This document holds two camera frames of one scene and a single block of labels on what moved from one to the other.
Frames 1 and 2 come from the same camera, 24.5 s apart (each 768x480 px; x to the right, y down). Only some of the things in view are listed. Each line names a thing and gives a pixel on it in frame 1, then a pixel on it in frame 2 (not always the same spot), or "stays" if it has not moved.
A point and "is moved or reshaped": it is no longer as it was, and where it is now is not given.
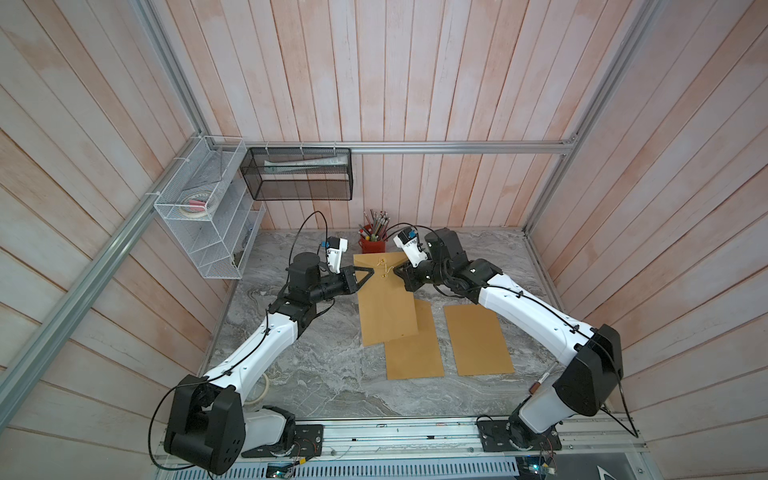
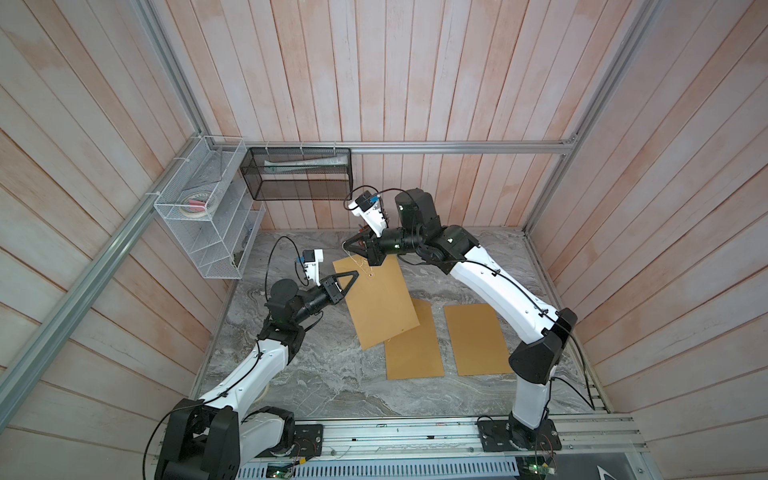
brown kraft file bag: x=418 y=355 stays
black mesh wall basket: x=298 y=173 stays
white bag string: x=385 y=266 -> x=360 y=265
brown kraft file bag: x=477 y=341 stays
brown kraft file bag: x=387 y=310 is moved or reshaped
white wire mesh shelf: x=210 y=206 stays
